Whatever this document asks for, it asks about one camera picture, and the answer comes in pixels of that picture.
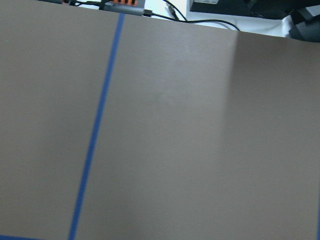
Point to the black laptop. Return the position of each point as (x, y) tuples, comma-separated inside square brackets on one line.
[(266, 9)]

